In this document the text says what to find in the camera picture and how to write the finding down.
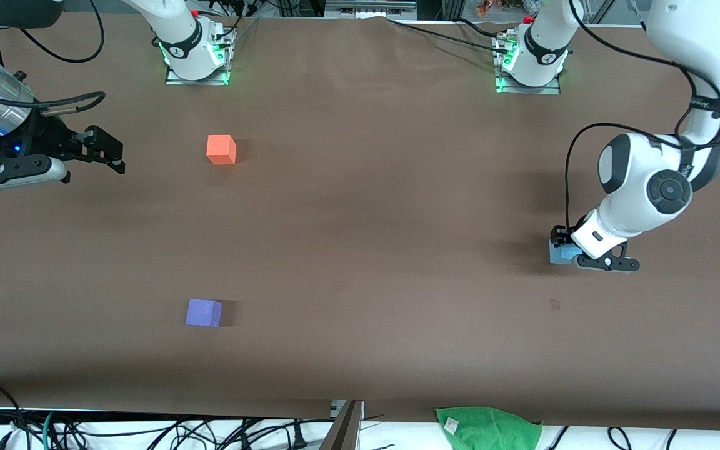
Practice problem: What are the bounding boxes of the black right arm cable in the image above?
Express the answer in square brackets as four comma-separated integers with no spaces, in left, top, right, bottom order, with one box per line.
[0,0,108,116]

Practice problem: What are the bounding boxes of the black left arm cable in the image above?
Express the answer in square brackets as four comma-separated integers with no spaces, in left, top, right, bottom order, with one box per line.
[564,0,720,229]

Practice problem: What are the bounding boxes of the purple foam block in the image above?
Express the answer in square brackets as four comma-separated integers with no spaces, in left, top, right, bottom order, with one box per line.
[186,299,223,328]

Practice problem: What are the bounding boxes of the green cloth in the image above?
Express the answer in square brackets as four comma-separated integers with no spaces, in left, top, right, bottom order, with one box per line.
[435,406,543,450]

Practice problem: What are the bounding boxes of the light blue foam block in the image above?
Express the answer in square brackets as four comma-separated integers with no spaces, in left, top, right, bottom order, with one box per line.
[549,242,584,266]

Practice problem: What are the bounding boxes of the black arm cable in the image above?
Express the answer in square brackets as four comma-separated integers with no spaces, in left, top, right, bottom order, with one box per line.
[564,0,720,229]
[0,0,108,116]

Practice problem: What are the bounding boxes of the long black table cable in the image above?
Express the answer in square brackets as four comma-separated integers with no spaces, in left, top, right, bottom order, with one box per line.
[387,17,514,56]

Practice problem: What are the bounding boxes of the orange foam block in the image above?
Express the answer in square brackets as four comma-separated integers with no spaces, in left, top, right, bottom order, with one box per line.
[206,134,238,166]

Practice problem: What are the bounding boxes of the teal cable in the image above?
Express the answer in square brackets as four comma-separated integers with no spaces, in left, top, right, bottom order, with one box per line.
[41,411,61,450]

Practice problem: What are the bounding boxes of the metal frame rail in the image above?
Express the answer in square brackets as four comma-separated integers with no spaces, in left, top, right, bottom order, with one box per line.
[326,0,417,19]

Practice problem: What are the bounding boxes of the aluminium profile post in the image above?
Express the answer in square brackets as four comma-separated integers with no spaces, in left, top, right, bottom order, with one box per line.
[319,400,366,450]

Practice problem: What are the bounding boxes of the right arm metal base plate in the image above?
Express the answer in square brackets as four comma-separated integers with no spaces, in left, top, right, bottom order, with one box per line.
[165,28,233,86]

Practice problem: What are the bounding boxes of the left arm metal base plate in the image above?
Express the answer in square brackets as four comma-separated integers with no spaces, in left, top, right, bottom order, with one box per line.
[494,34,562,96]

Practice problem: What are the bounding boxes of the short black table cable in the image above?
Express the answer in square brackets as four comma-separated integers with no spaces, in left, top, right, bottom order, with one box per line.
[457,17,508,38]

